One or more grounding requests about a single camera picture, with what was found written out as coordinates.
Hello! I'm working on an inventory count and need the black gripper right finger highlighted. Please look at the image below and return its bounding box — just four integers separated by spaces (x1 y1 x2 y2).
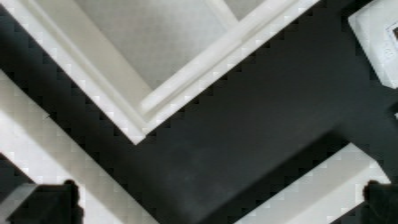
363 180 398 224

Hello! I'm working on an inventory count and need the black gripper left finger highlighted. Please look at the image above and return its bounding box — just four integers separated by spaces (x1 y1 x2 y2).
0 180 84 224

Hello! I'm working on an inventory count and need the white L-shaped boundary fence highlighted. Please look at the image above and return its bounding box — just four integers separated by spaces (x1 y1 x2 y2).
0 71 391 224

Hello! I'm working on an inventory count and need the white cabinet body box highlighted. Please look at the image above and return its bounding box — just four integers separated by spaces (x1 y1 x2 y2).
0 0 320 143

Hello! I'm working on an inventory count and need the white cabinet door panel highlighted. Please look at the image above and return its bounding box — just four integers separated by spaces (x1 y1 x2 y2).
348 0 398 89

